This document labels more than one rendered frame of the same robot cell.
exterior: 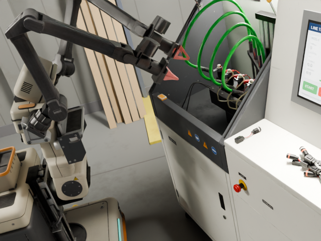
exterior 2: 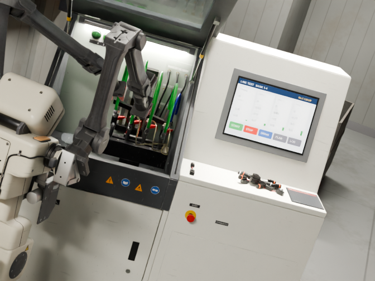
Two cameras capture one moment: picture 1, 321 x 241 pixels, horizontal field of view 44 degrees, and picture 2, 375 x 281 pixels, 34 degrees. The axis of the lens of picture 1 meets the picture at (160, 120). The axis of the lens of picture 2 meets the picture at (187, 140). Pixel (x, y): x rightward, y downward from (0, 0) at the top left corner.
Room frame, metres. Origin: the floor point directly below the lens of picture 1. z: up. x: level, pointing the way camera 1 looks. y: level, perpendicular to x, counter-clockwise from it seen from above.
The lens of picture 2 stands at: (0.68, 2.21, 1.99)
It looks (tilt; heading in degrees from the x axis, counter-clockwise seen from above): 18 degrees down; 285
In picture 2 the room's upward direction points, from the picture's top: 17 degrees clockwise
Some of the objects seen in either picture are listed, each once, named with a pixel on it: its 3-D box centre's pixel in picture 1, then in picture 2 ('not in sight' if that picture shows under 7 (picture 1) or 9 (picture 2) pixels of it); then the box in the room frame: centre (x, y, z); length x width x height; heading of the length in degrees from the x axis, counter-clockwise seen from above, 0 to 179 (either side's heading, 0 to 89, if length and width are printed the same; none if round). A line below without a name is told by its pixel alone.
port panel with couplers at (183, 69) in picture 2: not in sight; (172, 91); (1.63, -0.68, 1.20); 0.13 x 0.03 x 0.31; 21
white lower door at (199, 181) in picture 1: (198, 190); (76, 256); (1.67, -0.11, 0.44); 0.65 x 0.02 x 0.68; 21
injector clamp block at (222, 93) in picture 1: (239, 109); (130, 155); (1.65, -0.39, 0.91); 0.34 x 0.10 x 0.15; 21
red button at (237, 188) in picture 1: (239, 187); (190, 217); (1.24, -0.25, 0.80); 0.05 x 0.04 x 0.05; 21
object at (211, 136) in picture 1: (187, 126); (98, 174); (1.67, -0.12, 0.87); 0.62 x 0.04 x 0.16; 21
